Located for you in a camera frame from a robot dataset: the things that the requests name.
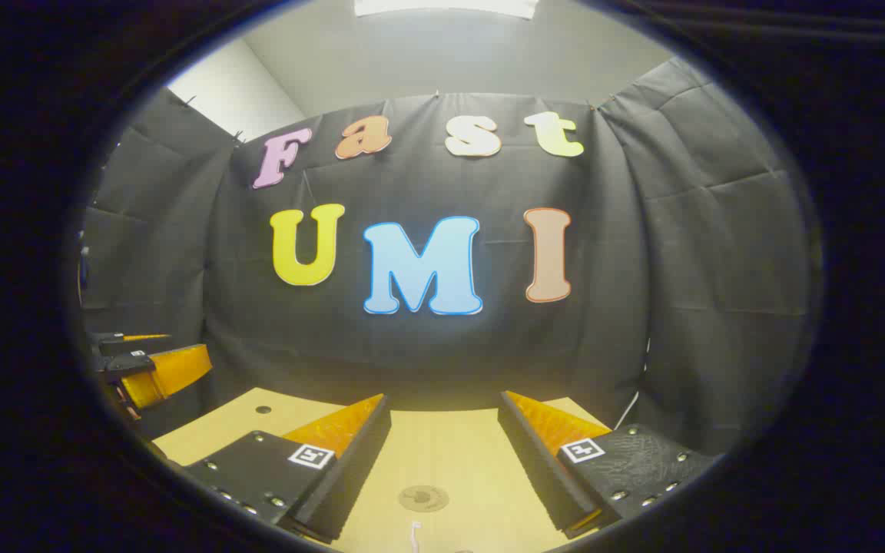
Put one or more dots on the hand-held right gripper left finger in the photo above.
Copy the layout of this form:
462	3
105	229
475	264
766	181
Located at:
358	468

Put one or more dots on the wooden desktop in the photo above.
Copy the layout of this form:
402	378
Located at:
442	453

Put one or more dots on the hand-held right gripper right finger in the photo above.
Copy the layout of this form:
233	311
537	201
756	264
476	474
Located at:
535	468

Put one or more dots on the round cork coaster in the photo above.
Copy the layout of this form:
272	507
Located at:
423	498

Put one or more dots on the ceiling light panel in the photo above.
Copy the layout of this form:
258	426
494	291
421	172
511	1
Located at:
442	6

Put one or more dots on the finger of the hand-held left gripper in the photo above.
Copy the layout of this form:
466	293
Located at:
174	372
116	342

